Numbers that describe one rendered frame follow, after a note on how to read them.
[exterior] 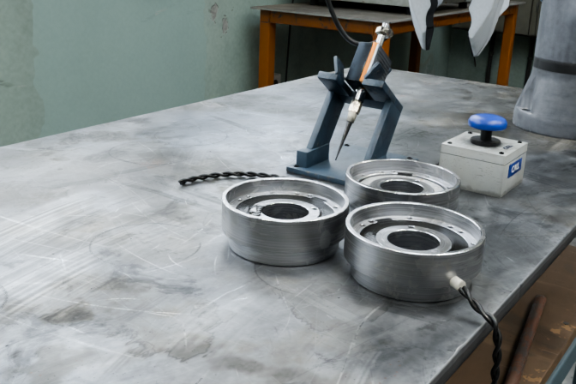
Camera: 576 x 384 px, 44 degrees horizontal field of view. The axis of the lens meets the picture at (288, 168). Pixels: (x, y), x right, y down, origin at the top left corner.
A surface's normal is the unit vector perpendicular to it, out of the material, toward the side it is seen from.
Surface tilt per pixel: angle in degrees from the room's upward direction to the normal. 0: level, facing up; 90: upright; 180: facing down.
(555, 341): 0
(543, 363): 0
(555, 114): 72
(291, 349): 0
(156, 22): 90
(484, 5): 90
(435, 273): 90
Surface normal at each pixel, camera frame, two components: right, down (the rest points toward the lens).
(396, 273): -0.38, 0.26
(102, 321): 0.04, -0.95
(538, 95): -0.82, -0.18
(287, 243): 0.05, 0.30
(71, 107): 0.81, 0.21
